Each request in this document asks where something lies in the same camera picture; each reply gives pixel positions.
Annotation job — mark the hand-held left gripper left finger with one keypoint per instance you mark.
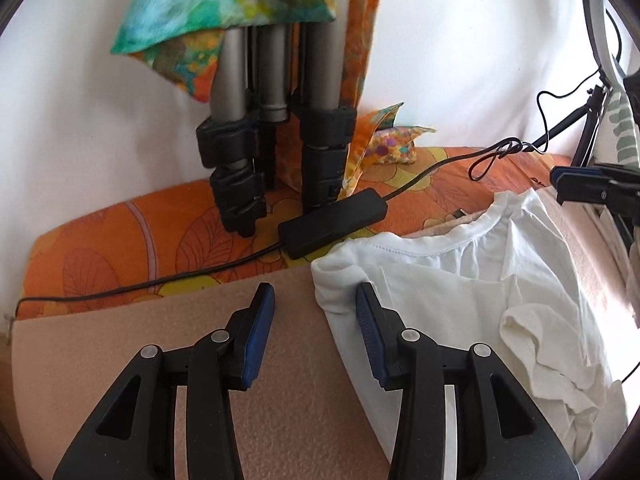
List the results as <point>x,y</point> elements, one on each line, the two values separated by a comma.
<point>257,330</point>

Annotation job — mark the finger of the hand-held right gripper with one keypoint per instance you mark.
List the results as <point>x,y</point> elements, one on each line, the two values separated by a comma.
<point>590,191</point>
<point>580,170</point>

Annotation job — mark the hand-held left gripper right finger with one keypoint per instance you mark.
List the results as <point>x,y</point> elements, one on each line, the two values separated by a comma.
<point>370,330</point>

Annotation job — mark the white t-shirt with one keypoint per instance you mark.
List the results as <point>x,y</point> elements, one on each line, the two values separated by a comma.
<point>450,285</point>

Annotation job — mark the black mini tripod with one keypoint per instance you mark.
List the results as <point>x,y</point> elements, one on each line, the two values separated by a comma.
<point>590,115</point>

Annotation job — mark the green white patterned pillow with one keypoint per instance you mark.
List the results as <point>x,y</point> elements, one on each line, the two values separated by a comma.
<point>622,130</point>

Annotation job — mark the orange floral bedsheet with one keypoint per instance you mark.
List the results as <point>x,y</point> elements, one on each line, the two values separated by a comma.
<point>125,250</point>

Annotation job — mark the orange dotted cloth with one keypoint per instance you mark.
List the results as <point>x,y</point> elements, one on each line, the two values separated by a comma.
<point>395,142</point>

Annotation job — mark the silver folded tripod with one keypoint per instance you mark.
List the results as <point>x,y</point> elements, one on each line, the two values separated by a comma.
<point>270,85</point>

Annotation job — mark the orange patterned cloth strip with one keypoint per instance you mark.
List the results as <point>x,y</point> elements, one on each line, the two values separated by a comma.
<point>362,35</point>

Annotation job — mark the colourful tie-dye scarf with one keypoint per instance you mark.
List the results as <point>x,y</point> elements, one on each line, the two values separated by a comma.
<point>200,10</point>

